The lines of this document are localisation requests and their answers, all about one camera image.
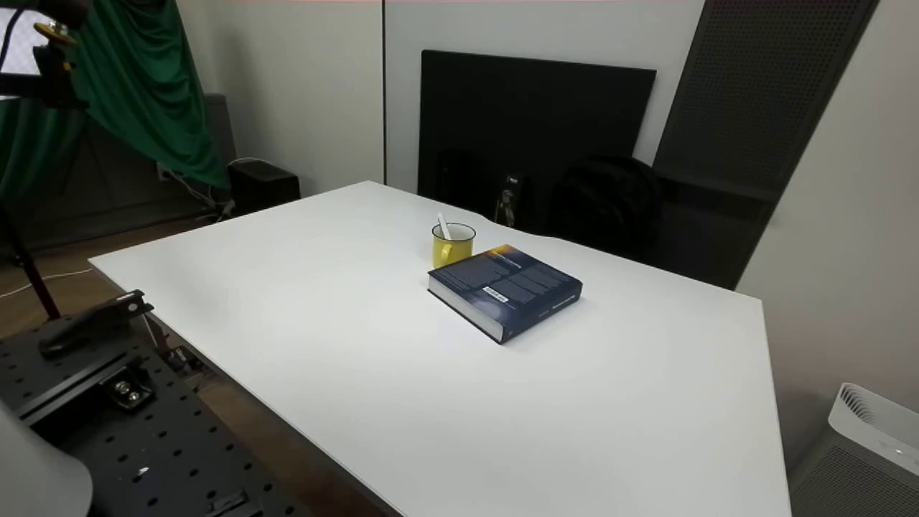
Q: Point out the dark blue book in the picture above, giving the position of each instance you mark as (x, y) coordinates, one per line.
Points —
(505, 286)

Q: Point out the glass cup with yellow liquid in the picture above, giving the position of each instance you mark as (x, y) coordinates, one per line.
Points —
(451, 250)

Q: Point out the dark bottle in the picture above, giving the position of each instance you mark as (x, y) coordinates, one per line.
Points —
(508, 201)

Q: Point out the black flat panel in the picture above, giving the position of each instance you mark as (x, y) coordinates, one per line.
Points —
(518, 116)

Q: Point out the black backpack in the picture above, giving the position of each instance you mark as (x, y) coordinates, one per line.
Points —
(607, 204)

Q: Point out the small black box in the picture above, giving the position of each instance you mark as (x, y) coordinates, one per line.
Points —
(262, 184)

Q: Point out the tall dark grey panel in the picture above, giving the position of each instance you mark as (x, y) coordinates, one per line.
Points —
(748, 116)

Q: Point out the green cloth drape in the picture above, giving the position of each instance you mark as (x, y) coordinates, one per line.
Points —
(145, 87)

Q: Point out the black perforated breadboard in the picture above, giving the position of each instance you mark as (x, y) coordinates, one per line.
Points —
(153, 448)

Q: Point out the black clamp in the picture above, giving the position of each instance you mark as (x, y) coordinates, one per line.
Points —
(90, 329)

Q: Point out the black tripod stand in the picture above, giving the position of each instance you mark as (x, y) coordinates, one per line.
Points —
(30, 268)

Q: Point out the grey white bin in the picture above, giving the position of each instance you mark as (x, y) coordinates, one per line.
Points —
(864, 448)

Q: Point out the white rounded shade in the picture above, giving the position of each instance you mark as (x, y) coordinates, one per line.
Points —
(33, 474)

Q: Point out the bright white screen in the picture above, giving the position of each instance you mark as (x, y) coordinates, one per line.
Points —
(17, 37)

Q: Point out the small black mount block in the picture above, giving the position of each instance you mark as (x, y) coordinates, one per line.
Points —
(129, 390)

